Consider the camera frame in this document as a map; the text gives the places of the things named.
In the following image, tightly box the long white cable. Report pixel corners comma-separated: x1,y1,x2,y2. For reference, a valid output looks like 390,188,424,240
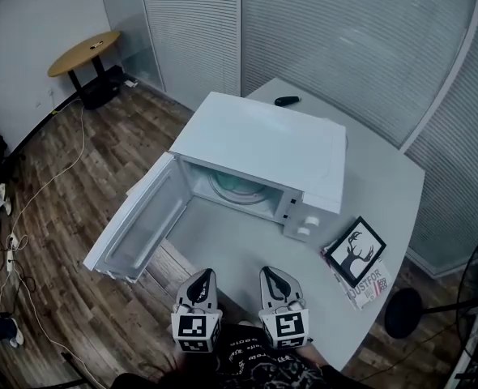
10,101,87,238

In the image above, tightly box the white microwave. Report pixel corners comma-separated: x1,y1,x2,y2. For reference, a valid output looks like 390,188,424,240
83,91,348,284

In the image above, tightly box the person's black printed shirt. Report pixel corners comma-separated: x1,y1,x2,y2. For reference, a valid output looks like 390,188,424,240
113,324,386,389

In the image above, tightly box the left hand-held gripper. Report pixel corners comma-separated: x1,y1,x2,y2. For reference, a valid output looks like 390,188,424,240
170,268,223,354

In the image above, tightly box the black office chair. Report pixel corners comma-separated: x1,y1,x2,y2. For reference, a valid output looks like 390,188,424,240
0,131,23,184

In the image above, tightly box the white magazine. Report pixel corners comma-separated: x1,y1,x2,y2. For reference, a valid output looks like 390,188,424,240
321,246,393,311

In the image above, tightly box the glass turntable plate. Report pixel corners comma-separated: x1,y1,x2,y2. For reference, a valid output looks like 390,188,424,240
208,171,283,207

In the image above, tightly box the grey table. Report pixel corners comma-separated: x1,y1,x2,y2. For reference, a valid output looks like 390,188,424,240
145,77,426,372

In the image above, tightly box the person's left forearm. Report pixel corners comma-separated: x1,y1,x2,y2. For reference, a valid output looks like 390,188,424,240
169,348,202,380

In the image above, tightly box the black standing fan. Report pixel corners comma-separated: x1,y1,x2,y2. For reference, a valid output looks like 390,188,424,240
384,221,478,340

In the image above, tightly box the black framed deer picture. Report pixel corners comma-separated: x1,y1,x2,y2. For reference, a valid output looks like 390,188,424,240
327,216,387,290

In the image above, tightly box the round wooden table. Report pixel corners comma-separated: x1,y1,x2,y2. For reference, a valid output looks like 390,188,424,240
47,30,122,111

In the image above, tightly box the person's right forearm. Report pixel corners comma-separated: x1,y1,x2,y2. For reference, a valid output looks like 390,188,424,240
295,343,326,369

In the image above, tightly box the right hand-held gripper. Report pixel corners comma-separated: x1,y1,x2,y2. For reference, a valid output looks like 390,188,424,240
258,266,311,350

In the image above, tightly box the glass partition with blinds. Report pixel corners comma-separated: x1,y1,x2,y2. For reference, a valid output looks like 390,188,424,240
96,0,478,277

